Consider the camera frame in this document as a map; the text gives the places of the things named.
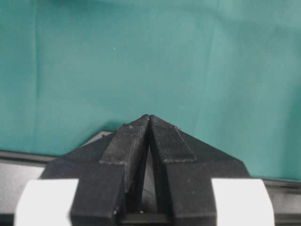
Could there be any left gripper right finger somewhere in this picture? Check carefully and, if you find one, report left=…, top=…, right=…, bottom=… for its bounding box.
left=149, top=115, right=248, bottom=226

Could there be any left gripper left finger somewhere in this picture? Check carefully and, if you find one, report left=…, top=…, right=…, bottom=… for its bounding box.
left=41, top=114, right=150, bottom=226

